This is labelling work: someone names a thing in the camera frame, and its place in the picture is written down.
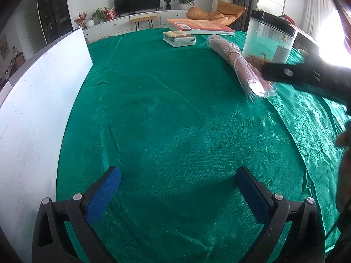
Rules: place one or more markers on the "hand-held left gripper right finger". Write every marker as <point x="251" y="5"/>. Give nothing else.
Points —
<point x="252" y="194"/>

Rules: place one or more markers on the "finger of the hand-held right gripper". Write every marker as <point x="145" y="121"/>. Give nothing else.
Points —
<point x="301" y="72"/>

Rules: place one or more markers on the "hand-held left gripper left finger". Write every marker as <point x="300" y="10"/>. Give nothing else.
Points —
<point x="103" y="194"/>

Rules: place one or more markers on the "pink patterned roll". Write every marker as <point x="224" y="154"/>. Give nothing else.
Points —
<point x="238" y="60"/>

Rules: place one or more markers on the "white board panel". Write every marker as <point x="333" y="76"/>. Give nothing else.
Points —
<point x="35" y="109"/>

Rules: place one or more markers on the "person's right hand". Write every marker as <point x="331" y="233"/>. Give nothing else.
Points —
<point x="344" y="139"/>

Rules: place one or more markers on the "clear jar with black lid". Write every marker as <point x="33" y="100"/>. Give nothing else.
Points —
<point x="263" y="41"/>

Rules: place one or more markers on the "white sheer curtain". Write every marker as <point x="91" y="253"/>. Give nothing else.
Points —
<point x="318" y="5"/>

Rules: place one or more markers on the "orange lounge chair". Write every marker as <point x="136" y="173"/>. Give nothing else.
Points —
<point x="227" y="9"/>

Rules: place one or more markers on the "green satin tablecloth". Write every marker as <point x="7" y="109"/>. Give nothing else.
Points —
<point x="178" y="128"/>

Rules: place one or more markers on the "orange book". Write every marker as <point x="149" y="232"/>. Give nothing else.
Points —
<point x="203" y="25"/>

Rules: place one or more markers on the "small wrapped white box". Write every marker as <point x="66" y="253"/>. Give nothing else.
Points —
<point x="178" y="39"/>

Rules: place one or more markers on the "small potted plant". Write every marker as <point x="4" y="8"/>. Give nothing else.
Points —
<point x="167" y="4"/>

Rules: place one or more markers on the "wooden stool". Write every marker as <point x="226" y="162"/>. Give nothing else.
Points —
<point x="144" y="18"/>

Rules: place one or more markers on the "white television cabinet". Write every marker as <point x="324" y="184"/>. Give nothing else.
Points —
<point x="120" y="24"/>

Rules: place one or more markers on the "white round vase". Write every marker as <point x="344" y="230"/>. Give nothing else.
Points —
<point x="90" y="23"/>

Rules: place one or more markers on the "red flower bouquet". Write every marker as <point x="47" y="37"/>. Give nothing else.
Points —
<point x="81" y="19"/>

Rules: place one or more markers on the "black television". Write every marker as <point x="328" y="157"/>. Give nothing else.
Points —
<point x="137" y="1"/>

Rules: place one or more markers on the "bushy green plant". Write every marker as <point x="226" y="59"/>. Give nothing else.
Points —
<point x="98" y="15"/>

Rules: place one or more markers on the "red ornament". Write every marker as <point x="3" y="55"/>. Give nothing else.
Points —
<point x="110" y="13"/>

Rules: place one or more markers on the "dark display cabinet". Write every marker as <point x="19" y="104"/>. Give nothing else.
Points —
<point x="54" y="11"/>

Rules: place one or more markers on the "framed wall picture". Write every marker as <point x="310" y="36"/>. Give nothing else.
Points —
<point x="4" y="46"/>

